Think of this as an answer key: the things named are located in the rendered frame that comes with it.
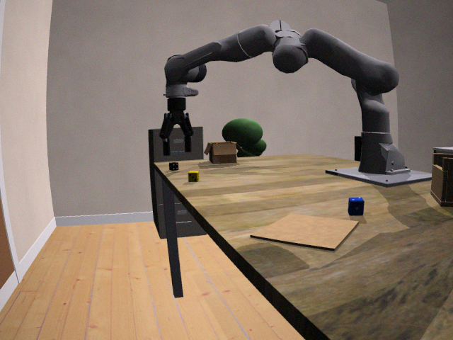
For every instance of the yellow die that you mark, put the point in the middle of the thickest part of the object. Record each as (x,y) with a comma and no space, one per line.
(193,176)

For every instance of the tan flat mat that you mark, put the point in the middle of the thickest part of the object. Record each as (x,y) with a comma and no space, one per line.
(308,231)

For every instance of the brown wooden open-top crate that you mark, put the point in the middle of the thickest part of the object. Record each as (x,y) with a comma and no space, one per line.
(442,179)

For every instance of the open brown cardboard box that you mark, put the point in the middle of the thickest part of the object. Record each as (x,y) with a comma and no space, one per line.
(223,153)

